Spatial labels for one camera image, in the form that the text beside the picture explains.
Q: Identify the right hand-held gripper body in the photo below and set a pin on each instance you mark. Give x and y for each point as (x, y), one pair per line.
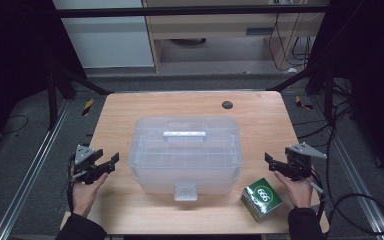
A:
(298, 165)

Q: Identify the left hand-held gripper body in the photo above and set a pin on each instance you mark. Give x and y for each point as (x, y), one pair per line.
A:
(85, 166)

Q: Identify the green cardboard box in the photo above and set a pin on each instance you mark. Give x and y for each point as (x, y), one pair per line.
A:
(261, 200)

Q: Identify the clear plastic storage box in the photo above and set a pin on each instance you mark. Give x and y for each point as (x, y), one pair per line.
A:
(185, 160)

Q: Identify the person's right hand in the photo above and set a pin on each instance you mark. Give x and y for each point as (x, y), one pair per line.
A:
(298, 193)

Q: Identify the person's left hand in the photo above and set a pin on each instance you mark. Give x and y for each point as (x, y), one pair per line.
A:
(83, 196)

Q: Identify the black yellow striped tape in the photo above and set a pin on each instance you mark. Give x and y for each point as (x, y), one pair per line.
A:
(87, 107)
(303, 104)

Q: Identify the black metal stand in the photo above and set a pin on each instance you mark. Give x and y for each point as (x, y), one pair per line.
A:
(328, 96)
(51, 100)

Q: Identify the black round table grommet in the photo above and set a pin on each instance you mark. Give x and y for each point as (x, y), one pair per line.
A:
(227, 105)

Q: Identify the white cabinet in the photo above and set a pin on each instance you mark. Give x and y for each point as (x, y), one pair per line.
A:
(110, 43)

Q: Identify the beige wooden desk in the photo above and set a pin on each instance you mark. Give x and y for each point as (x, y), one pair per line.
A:
(220, 25)

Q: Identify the black horizontal bar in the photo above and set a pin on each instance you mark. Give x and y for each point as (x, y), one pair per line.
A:
(180, 11)

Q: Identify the aluminium floor rail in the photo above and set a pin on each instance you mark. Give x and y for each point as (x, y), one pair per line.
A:
(356, 180)
(30, 173)

